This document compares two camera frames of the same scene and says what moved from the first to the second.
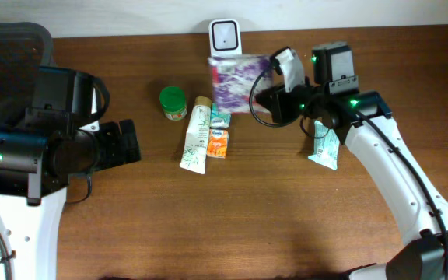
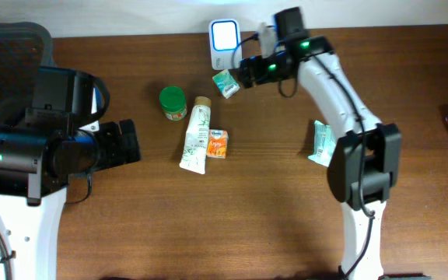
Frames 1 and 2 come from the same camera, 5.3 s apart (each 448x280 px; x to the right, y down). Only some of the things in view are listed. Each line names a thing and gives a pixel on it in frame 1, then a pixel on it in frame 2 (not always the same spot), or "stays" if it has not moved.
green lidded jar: [173, 100] stays
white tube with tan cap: [194, 154] stays
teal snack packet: [326, 148] stays
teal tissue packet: [219, 119] to [226, 83]
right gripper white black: [275, 103] to [259, 64]
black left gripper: [117, 148] stays
